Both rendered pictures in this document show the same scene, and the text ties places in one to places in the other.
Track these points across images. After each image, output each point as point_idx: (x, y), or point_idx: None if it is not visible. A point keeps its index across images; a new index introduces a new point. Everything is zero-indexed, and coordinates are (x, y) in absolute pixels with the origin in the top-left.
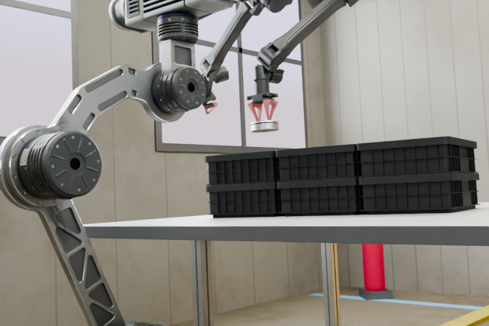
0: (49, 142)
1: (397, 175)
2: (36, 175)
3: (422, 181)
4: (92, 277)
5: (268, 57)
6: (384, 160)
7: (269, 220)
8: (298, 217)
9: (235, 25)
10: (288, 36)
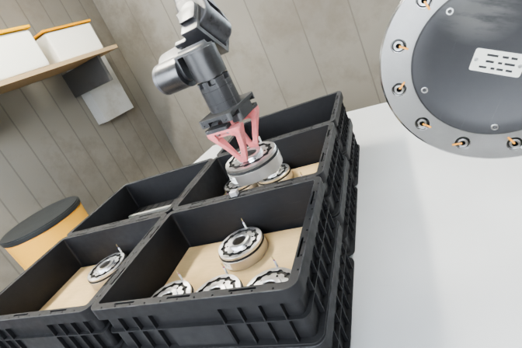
0: None
1: (349, 136)
2: None
3: (352, 132)
4: None
5: (225, 22)
6: (342, 127)
7: (474, 207)
8: (379, 224)
9: None
10: None
